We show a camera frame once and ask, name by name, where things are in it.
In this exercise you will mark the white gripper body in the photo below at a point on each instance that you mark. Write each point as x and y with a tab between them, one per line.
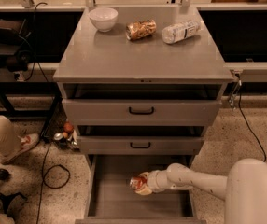
155	180

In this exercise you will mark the red coke can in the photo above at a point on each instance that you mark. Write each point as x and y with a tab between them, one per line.
138	182

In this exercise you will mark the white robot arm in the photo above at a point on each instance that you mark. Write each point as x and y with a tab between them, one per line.
243	189

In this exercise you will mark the bottom grey drawer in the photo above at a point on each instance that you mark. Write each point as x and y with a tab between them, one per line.
111	201

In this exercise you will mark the grey drawer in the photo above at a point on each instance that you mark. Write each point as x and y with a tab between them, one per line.
111	201
141	105
140	140

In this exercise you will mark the middle grey drawer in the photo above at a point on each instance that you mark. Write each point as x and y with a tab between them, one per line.
140	140

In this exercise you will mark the top grey drawer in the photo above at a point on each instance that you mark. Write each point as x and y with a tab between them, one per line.
141	105

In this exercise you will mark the grey drawer cabinet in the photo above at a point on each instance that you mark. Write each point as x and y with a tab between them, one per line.
110	58

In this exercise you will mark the silver can on floor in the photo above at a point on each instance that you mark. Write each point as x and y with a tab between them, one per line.
58	136

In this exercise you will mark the brown snack can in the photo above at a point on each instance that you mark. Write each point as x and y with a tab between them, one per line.
140	29

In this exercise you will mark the orange fruit on floor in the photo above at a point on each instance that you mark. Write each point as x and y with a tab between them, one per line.
68	127

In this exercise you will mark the white orange sneaker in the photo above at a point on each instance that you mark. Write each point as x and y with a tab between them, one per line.
28	142

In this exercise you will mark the clear plastic water bottle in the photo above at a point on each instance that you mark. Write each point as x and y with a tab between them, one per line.
180	31

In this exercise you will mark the person leg beige trousers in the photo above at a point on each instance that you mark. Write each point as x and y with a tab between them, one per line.
10	143

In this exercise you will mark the white bowl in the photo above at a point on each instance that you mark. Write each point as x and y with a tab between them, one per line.
103	18

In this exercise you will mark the black equipment on stand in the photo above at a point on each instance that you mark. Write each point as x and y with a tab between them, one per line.
13	36

